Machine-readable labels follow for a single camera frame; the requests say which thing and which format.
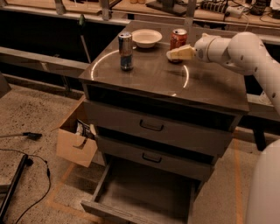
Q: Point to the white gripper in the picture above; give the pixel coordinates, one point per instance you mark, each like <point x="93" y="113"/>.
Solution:
<point x="201" y="50"/>

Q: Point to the orange soda can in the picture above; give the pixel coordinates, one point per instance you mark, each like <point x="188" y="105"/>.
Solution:
<point x="178" y="38"/>

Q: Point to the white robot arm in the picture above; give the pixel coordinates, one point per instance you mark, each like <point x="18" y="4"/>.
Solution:
<point x="246" y="54"/>

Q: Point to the silver blue energy can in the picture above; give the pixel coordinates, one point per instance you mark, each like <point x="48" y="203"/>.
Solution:
<point x="125" y="50"/>

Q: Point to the grey drawer cabinet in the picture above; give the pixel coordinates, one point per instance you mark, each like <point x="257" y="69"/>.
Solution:
<point x="206" y="95"/>

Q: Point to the grey top drawer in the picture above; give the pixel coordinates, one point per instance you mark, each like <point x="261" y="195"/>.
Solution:
<point x="183" y="135"/>

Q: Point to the grey middle drawer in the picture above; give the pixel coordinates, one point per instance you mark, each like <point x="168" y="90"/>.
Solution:
<point x="159" y="160"/>

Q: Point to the grey open bottom drawer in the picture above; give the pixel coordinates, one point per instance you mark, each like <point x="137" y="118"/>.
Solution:
<point x="132" y="193"/>

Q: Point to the white bowl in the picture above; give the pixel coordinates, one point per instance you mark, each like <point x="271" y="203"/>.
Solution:
<point x="146" y="38"/>

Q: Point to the power strip on bench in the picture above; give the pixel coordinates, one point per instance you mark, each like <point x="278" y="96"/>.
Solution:
<point x="222" y="8"/>

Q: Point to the clear plastic bottle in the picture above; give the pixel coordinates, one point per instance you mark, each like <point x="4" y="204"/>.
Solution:
<point x="264" y="99"/>

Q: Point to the cardboard box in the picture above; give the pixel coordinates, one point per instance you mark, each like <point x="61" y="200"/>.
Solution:
<point x="71" y="146"/>

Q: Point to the black-tipped tool on floor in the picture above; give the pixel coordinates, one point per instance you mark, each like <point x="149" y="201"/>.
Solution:
<point x="30" y="135"/>

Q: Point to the black bar on floor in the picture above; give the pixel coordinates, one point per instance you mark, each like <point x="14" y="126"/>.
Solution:
<point x="8" y="190"/>

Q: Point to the green-handled tool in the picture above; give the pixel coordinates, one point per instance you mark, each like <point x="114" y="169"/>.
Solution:
<point x="81" y="25"/>

